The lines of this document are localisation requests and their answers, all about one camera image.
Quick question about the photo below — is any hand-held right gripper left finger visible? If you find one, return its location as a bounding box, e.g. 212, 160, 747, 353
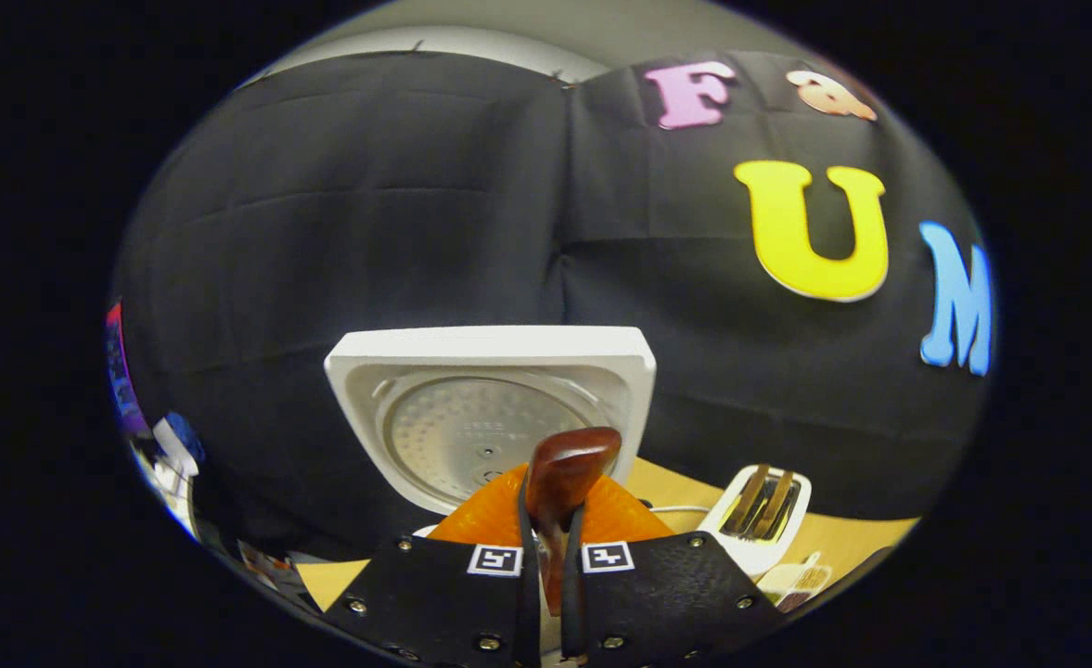
323, 462, 544, 668

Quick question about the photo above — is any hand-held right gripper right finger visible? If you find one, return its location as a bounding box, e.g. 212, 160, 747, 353
559, 475, 788, 668

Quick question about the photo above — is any brown wooden spoon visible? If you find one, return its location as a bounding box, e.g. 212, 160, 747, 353
522, 427, 623, 619

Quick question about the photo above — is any white rice cooker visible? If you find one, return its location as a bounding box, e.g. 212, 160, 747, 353
325, 325, 658, 539

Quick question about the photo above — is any white toaster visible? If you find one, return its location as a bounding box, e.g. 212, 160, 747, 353
699, 464, 814, 578

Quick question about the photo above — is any toasted bread slice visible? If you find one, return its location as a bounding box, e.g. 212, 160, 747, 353
754, 471, 798, 541
722, 464, 770, 536

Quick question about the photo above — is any white divided grain dish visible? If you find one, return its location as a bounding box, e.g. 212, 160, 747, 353
757, 552, 834, 610

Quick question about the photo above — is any white and blue object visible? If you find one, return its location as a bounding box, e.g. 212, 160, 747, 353
149, 413, 206, 541

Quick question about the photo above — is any black backdrop cloth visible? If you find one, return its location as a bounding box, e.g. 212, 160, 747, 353
109, 51, 996, 562

